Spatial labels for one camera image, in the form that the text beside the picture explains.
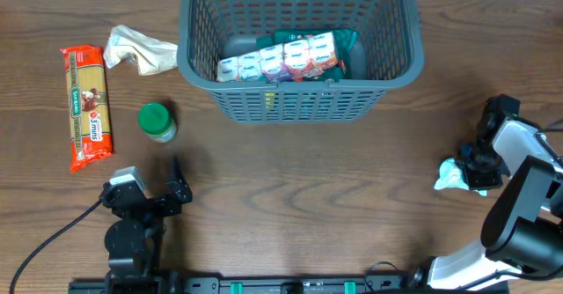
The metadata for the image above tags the light blue tissue pack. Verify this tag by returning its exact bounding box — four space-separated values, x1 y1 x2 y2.
434 158 470 191

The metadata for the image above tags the green lid jar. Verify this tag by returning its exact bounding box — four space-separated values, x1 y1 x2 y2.
137 103 178 143

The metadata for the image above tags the beige pouch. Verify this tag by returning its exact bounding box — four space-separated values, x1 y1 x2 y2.
103 25 178 76

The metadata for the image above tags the multipack of small cartons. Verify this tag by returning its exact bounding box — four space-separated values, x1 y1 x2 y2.
216 31 346 83

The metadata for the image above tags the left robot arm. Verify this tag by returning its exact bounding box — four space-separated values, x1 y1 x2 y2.
99 158 193 293

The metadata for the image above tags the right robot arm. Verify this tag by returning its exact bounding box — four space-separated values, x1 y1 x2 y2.
408 94 562 293

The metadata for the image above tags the red spaghetti packet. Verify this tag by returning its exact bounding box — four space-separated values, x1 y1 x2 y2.
61 45 113 173

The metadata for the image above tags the grey plastic basket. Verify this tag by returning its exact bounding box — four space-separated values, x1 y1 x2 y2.
177 0 424 124

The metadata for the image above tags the green coffee bag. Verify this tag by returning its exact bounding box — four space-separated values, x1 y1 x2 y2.
256 28 359 81

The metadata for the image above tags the black cable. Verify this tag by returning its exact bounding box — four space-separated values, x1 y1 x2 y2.
8 199 105 294

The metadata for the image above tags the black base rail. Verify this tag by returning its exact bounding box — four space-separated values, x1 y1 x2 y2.
68 274 511 294

